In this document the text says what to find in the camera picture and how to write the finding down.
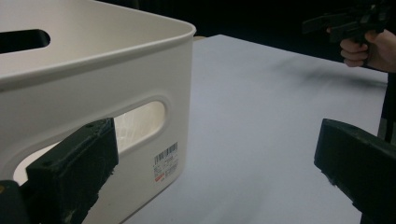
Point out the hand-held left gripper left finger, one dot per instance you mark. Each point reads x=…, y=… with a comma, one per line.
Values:
x=71, y=168

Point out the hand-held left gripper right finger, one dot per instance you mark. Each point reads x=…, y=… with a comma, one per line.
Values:
x=361, y=155

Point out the white plastic storage bin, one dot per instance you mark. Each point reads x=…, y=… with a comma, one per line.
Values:
x=93, y=77

